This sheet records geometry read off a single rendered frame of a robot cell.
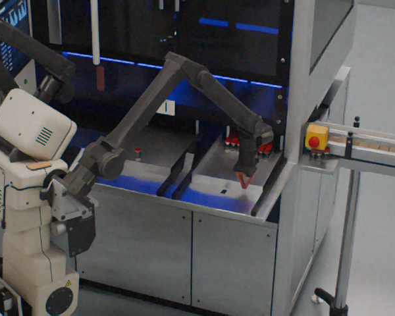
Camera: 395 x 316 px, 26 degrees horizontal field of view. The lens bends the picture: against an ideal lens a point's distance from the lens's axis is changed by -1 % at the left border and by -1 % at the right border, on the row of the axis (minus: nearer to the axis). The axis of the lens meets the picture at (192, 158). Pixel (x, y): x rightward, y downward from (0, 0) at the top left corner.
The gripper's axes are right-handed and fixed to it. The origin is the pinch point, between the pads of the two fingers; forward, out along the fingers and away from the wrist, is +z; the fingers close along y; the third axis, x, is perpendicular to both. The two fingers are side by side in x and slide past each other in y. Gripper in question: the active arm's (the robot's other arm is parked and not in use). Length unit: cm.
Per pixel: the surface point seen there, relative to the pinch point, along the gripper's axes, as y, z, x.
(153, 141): 22.7, 2.0, 44.2
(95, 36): 18, -39, 66
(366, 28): 427, 74, 28
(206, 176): 0.5, -0.4, 14.3
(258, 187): 1.0, 0.0, -4.7
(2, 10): -9, -53, 88
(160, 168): 0.7, 0.2, 31.7
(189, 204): -13.0, 3.9, 15.3
